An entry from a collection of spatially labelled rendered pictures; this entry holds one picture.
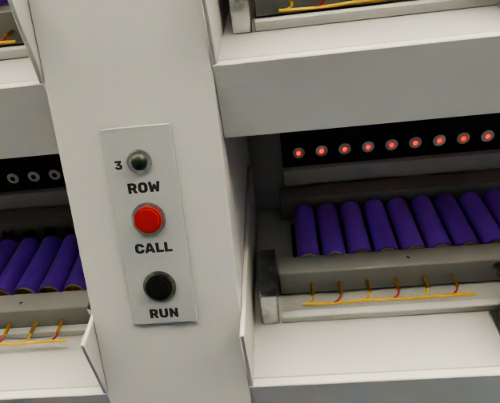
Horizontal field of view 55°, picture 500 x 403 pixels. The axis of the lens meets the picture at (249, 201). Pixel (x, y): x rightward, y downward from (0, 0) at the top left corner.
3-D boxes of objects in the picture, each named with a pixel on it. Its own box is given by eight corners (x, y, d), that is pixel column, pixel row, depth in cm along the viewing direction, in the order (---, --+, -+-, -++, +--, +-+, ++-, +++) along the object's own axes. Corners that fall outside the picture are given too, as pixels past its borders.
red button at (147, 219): (162, 233, 28) (158, 206, 28) (135, 235, 28) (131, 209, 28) (166, 227, 29) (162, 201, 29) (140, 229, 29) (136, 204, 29)
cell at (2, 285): (45, 251, 45) (16, 305, 40) (26, 253, 45) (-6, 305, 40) (38, 236, 44) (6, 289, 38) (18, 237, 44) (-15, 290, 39)
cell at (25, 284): (66, 249, 45) (40, 303, 39) (47, 251, 45) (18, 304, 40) (59, 234, 44) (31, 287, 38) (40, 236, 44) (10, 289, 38)
